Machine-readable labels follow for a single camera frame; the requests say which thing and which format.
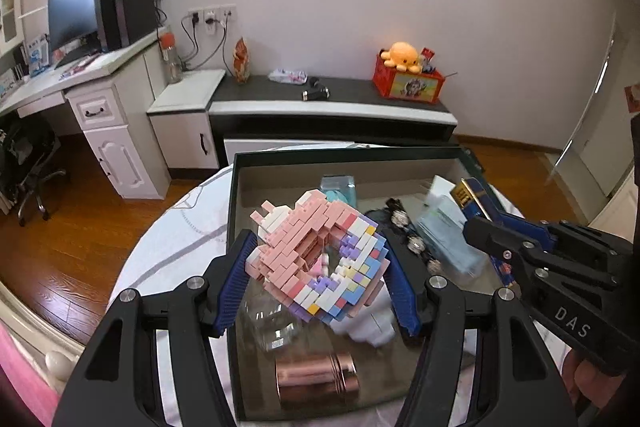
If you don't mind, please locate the red toy crate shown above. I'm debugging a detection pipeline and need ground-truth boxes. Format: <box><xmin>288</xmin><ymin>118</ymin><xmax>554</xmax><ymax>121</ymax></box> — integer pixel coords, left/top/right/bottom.
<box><xmin>372</xmin><ymin>56</ymin><xmax>446</xmax><ymax>104</ymax></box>

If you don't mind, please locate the pink pastel block donut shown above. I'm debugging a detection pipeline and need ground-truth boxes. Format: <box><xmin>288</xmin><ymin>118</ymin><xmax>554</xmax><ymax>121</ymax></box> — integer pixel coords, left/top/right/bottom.
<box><xmin>245</xmin><ymin>190</ymin><xmax>390</xmax><ymax>324</ymax></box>

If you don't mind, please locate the teal oval clear case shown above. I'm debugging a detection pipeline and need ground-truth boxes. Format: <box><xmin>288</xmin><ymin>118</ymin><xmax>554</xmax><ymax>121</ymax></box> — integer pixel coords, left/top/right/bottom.
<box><xmin>320</xmin><ymin>176</ymin><xmax>357</xmax><ymax>208</ymax></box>

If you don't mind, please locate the white plastic dryer shell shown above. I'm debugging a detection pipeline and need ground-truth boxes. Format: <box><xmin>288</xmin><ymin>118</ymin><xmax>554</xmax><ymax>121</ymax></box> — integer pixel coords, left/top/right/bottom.
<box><xmin>330</xmin><ymin>281</ymin><xmax>396</xmax><ymax>348</ymax></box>

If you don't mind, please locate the white desk with drawers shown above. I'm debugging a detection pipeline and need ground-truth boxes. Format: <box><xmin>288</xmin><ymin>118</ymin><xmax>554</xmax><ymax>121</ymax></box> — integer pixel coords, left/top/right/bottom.
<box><xmin>1</xmin><ymin>27</ymin><xmax>170</xmax><ymax>199</ymax></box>

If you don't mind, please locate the packet on cabinet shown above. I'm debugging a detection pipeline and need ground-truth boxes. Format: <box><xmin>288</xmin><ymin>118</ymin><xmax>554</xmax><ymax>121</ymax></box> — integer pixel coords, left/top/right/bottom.
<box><xmin>268</xmin><ymin>69</ymin><xmax>308</xmax><ymax>86</ymax></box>

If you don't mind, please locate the white wall power outlet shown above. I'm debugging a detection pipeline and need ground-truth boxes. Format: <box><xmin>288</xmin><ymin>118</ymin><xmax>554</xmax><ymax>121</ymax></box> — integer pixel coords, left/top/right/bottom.
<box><xmin>186</xmin><ymin>4</ymin><xmax>238</xmax><ymax>36</ymax></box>

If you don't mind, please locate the clear dental flosser box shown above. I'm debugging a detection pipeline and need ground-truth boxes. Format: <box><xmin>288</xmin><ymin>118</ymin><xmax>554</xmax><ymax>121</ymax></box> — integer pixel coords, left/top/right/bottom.
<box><xmin>416</xmin><ymin>195</ymin><xmax>487</xmax><ymax>281</ymax></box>

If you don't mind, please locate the black office chair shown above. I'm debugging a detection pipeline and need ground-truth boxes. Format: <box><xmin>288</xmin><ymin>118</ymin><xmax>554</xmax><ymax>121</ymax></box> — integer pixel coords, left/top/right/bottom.
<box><xmin>1</xmin><ymin>114</ymin><xmax>67</xmax><ymax>227</ymax></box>

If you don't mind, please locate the orange snack bag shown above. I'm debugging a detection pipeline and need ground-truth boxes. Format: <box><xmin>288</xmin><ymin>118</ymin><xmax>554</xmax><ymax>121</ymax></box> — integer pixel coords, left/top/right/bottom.
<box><xmin>232</xmin><ymin>38</ymin><xmax>250</xmax><ymax>83</ymax></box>

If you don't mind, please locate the orange octopus plush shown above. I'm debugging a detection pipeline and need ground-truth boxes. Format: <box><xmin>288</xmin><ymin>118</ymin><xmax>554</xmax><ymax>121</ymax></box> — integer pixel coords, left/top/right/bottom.
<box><xmin>380</xmin><ymin>41</ymin><xmax>422</xmax><ymax>74</ymax></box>

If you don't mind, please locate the small black device on cabinet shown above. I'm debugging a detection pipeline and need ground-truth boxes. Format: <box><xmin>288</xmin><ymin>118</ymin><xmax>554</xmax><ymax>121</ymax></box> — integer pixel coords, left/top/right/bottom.
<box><xmin>302</xmin><ymin>77</ymin><xmax>331</xmax><ymax>102</ymax></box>

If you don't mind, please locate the orange cap water bottle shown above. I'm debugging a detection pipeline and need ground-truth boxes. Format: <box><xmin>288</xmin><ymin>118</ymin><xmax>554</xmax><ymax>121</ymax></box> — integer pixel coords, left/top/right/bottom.
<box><xmin>160</xmin><ymin>31</ymin><xmax>182</xmax><ymax>84</ymax></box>

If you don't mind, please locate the clear plastic bag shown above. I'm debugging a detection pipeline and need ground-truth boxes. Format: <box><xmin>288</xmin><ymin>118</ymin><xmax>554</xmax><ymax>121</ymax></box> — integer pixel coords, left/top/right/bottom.
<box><xmin>243</xmin><ymin>281</ymin><xmax>303</xmax><ymax>352</ymax></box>

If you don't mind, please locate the blue yellow small box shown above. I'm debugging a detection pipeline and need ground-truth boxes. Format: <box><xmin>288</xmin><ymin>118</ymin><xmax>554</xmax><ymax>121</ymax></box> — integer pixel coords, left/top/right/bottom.
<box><xmin>450</xmin><ymin>178</ymin><xmax>515</xmax><ymax>289</ymax></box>

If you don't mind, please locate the black white TV cabinet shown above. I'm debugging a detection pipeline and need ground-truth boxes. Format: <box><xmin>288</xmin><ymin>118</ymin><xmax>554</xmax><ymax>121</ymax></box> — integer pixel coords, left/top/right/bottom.
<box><xmin>148</xmin><ymin>70</ymin><xmax>458</xmax><ymax>176</ymax></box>

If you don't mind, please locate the black computer monitor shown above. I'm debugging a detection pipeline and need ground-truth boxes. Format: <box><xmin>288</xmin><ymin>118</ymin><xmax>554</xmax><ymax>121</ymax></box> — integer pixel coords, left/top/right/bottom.
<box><xmin>48</xmin><ymin>0</ymin><xmax>100</xmax><ymax>51</ymax></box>

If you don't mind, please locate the person's right hand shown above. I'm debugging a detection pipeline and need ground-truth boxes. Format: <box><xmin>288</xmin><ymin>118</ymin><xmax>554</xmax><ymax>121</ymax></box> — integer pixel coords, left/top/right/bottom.
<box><xmin>561</xmin><ymin>350</ymin><xmax>625</xmax><ymax>410</ymax></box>

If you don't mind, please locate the black computer tower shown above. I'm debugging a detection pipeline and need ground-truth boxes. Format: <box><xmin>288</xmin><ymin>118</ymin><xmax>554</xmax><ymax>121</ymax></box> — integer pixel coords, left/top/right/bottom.
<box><xmin>94</xmin><ymin>0</ymin><xmax>157</xmax><ymax>52</ymax></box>

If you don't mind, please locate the white glass-door cabinet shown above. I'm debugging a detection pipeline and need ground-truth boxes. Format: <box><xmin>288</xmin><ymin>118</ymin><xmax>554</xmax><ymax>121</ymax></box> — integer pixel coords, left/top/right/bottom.
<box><xmin>0</xmin><ymin>0</ymin><xmax>24</xmax><ymax>55</ymax></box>

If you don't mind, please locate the green pink storage box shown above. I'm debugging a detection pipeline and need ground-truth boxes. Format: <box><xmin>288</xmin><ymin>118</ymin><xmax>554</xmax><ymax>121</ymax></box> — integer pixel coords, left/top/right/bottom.
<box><xmin>227</xmin><ymin>144</ymin><xmax>482</xmax><ymax>426</ymax></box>

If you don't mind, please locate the rose gold metal tin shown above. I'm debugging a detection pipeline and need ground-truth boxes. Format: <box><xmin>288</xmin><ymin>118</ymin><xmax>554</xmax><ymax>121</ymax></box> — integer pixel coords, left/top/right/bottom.
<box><xmin>274</xmin><ymin>352</ymin><xmax>360</xmax><ymax>407</ymax></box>

